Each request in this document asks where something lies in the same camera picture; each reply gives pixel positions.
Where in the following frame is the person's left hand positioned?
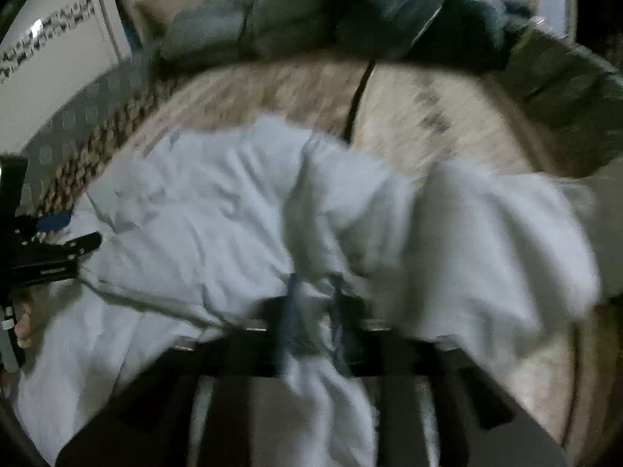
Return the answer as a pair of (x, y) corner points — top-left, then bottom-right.
(14, 291), (36, 349)

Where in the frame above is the floral brown beige bed blanket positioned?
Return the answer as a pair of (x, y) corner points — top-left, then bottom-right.
(34, 57), (602, 453)

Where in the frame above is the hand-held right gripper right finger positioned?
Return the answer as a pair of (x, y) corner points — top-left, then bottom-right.
(332, 283), (568, 467)

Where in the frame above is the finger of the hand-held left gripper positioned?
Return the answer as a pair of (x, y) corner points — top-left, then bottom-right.
(36, 211), (74, 233)
(33, 232), (103, 262)

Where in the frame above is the grey patterned bedsheet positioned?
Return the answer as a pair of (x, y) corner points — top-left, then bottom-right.
(23, 56), (164, 217)

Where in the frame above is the white padded jacket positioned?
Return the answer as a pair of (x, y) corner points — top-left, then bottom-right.
(14, 116), (602, 467)

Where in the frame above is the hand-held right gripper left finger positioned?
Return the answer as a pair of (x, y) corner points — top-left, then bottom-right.
(56, 296), (301, 467)

